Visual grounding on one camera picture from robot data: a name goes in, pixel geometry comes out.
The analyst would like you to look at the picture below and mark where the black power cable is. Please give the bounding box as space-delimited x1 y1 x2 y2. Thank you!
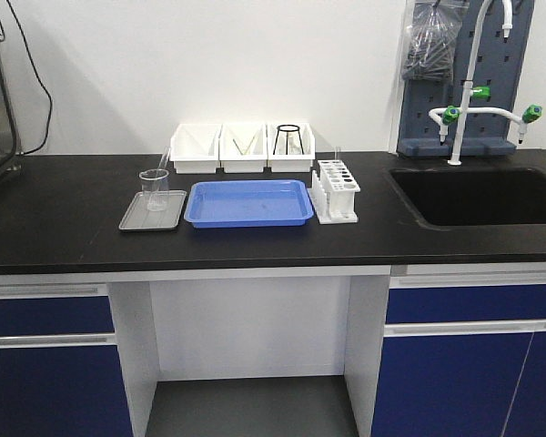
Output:
0 0 54 156

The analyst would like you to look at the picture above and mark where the left blue cabinet door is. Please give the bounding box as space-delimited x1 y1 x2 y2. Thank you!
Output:
0 346 133 436

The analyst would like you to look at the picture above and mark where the clear glass test tube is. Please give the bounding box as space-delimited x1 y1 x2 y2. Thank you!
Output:
157 144 171 177

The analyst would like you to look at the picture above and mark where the black sink basin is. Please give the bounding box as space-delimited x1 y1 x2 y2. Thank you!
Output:
389 168 546 228

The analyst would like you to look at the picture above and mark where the blue cabinet door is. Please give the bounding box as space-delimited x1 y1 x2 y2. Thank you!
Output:
371 332 546 436
0 346 133 436

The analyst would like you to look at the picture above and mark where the middle white storage bin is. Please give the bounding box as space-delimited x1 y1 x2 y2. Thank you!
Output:
219 122 268 174

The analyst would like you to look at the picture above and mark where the right blue cabinet drawer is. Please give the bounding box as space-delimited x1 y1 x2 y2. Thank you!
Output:
386 284 546 324

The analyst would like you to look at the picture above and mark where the right blue cabinet door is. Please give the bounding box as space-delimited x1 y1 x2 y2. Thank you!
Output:
371 332 546 436

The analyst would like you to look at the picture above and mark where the white test tube rack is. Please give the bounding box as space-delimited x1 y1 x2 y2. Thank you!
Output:
308 159 360 225

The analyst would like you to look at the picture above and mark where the blue plastic tray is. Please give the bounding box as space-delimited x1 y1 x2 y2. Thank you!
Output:
185 179 313 229

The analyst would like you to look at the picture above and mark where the white storage bin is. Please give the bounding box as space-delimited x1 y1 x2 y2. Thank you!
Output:
219 122 268 174
267 122 316 173
170 124 221 174

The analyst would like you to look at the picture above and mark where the left white storage bin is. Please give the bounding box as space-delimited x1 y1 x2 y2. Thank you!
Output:
170 124 221 174

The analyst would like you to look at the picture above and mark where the black wire tripod stand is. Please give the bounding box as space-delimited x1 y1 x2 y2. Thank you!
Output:
273 124 305 156

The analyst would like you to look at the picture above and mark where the plastic bag of pegs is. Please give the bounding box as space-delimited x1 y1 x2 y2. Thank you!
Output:
401 1 470 83

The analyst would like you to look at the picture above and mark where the grey metal tray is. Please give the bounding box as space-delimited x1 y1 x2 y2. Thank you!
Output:
118 190 187 231

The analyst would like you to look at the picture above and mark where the left blue cabinet drawer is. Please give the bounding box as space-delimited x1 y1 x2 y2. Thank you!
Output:
0 296 115 337

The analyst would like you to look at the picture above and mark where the white lab faucet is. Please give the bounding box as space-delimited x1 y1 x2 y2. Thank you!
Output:
429 0 542 166

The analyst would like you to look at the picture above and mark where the clear glass beaker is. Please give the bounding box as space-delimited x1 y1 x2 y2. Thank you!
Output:
139 168 169 211

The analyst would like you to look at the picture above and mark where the blue cabinet drawer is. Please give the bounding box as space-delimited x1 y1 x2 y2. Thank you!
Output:
0 296 115 337
386 284 546 324

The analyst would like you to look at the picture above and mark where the grey pegboard drying rack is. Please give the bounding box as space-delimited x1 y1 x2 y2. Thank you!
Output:
397 1 534 158

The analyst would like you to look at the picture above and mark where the right white storage bin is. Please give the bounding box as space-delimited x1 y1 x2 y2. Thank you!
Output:
267 122 316 173

